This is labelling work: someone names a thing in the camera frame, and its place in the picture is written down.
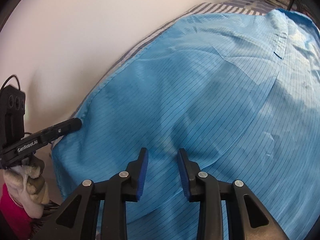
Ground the blue pinstriped garment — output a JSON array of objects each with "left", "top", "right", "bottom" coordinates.
[{"left": 51, "top": 8, "right": 320, "bottom": 240}]

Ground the grey white striped blanket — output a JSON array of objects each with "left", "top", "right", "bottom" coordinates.
[{"left": 72, "top": 0, "right": 278, "bottom": 117}]

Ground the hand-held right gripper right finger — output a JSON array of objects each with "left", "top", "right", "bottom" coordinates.
[{"left": 177, "top": 148, "right": 288, "bottom": 240}]

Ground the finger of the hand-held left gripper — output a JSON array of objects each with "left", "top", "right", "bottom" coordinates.
[{"left": 40, "top": 118, "right": 83, "bottom": 144}]

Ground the person's left forearm pink sleeve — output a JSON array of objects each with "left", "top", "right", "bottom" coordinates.
[{"left": 0, "top": 182, "right": 33, "bottom": 236}]

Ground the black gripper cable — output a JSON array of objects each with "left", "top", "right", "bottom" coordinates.
[{"left": 0, "top": 75, "right": 22, "bottom": 92}]

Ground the person's left hand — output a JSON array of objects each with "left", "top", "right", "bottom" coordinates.
[{"left": 4, "top": 156, "right": 51, "bottom": 218}]

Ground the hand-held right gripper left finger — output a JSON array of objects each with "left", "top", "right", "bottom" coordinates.
[{"left": 32, "top": 147, "right": 149, "bottom": 240}]

